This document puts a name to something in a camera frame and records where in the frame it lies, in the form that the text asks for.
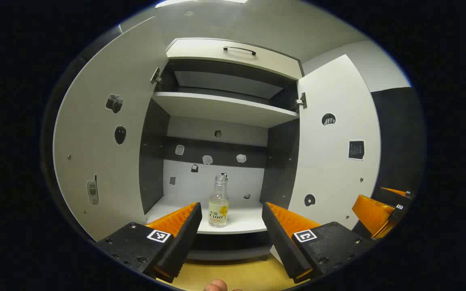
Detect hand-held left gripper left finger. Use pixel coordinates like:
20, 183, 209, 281
95, 202, 203, 283

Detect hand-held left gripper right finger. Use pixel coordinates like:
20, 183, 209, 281
261, 201, 376, 284

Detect cabinet door with headphone sticker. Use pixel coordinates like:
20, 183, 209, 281
288, 55, 381, 231

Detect clear bottle with yellow label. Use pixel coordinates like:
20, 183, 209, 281
208, 173, 230, 228

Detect cabinet door with camera sticker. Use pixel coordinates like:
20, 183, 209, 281
52, 16, 169, 242

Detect white cabinet shelf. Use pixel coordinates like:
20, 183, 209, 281
152, 92, 299, 129

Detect white cabinet drawer front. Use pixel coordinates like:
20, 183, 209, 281
165, 38, 304, 80

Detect black backdrop cloth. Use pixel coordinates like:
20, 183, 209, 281
41, 24, 426, 227

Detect ceiling light panel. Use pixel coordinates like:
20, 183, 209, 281
155, 0, 250, 8

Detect black drawer handle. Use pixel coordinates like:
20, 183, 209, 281
223, 46, 257, 56

